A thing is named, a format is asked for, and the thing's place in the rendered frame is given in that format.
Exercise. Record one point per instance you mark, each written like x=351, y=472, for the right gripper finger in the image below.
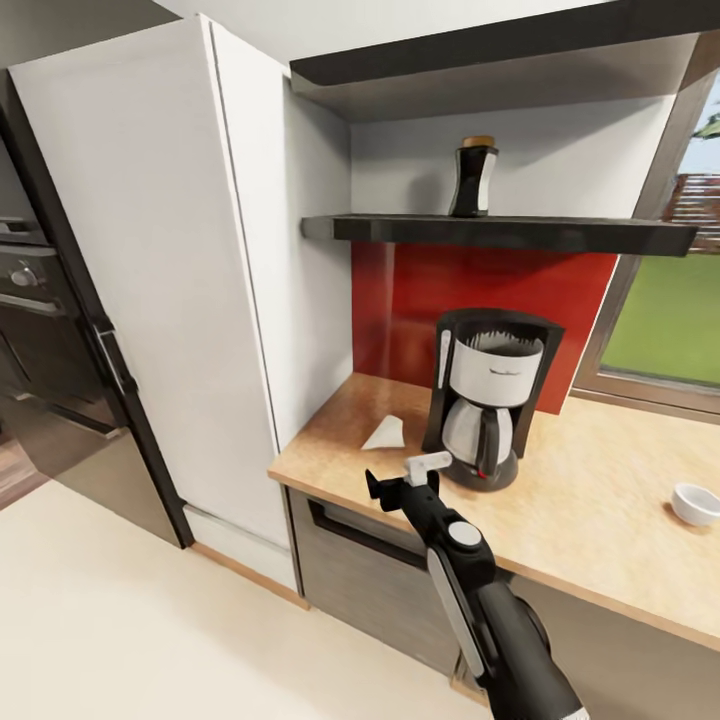
x=373, y=485

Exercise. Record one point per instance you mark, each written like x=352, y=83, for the bottle of coffee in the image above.
x=475, y=163

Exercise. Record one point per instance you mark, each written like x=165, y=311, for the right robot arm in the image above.
x=504, y=641

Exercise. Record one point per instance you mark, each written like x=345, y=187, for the paper coffee filter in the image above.
x=388, y=435

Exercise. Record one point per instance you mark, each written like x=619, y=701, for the countertop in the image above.
x=590, y=511

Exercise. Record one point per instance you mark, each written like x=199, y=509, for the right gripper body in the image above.
x=396, y=494

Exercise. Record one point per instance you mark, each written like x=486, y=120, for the fridge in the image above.
x=185, y=163

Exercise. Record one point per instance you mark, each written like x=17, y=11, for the coffee cup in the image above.
x=695, y=506

